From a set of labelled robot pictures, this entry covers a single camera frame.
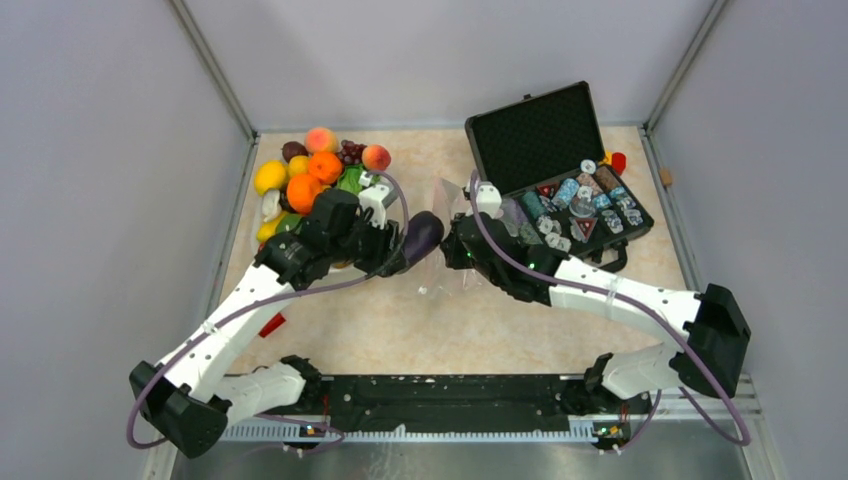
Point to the red blue block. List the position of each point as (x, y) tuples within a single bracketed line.
[(272, 325)]

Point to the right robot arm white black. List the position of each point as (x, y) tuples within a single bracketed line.
[(702, 337)]

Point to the dark plum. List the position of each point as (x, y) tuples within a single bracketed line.
[(293, 149)]

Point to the peach at back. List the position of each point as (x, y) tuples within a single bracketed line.
[(321, 139)]

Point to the small orange tangerine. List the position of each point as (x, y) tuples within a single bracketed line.
[(326, 167)]

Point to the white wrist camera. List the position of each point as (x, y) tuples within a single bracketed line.
[(487, 199), (377, 194)]

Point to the yellow lemon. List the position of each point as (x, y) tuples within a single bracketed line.
[(272, 175)]

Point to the peach at right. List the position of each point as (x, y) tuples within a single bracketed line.
[(376, 158)]

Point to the clear zip top bag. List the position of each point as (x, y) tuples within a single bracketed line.
[(443, 273)]

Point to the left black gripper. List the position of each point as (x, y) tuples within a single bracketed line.
[(387, 259)]

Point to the dark grapes bunch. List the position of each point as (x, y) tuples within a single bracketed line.
[(350, 152)]

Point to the large orange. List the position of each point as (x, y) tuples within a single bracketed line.
[(302, 191)]

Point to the black poker chip case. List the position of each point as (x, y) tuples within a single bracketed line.
[(544, 154)]

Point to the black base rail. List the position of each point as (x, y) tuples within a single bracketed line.
[(518, 403)]

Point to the green lettuce leaf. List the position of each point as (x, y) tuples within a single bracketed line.
[(354, 179)]

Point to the white fruit tray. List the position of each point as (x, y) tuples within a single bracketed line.
[(345, 230)]

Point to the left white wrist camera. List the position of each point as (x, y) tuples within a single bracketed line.
[(377, 194)]

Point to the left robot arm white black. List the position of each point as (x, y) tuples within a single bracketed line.
[(189, 396)]

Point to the red small object behind case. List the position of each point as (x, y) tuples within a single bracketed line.
[(616, 160)]

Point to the peach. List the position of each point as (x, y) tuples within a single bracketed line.
[(376, 158), (321, 139)]

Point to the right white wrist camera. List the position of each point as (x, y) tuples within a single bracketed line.
[(487, 199)]

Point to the purple eggplant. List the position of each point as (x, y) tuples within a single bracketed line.
[(424, 234)]

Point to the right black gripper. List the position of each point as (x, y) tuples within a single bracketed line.
[(452, 244)]

